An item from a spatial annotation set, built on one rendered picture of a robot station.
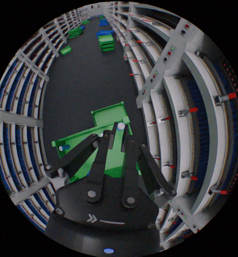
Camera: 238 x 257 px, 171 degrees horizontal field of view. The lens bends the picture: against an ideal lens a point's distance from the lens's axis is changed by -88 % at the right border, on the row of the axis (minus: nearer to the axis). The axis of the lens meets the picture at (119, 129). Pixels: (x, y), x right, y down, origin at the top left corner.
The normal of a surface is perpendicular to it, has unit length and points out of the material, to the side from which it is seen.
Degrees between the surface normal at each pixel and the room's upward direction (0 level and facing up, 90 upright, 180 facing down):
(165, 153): 19
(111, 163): 0
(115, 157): 0
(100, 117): 0
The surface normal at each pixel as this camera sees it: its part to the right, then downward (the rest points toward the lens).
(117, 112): 0.04, -0.05
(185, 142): -0.29, 0.00
